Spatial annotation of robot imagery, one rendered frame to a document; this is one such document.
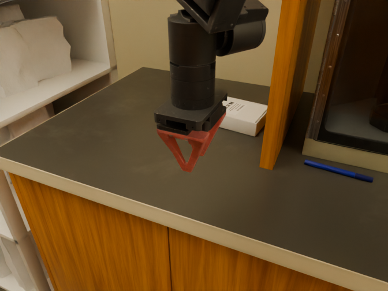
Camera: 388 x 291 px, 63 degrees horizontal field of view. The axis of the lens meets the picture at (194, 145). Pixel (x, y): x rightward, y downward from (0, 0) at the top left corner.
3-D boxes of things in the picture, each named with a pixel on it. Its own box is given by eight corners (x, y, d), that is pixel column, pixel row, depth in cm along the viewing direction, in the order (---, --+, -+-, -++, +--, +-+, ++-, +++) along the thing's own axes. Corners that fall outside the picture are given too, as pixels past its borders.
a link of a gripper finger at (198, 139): (220, 158, 48) (223, 101, 43) (202, 186, 43) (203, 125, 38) (180, 149, 51) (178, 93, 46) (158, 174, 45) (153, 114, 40)
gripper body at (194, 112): (227, 103, 46) (231, 51, 42) (200, 135, 38) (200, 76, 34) (187, 96, 48) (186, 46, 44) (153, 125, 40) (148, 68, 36)
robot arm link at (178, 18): (157, 7, 36) (187, 14, 33) (204, 2, 40) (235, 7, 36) (160, 66, 40) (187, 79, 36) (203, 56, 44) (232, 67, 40)
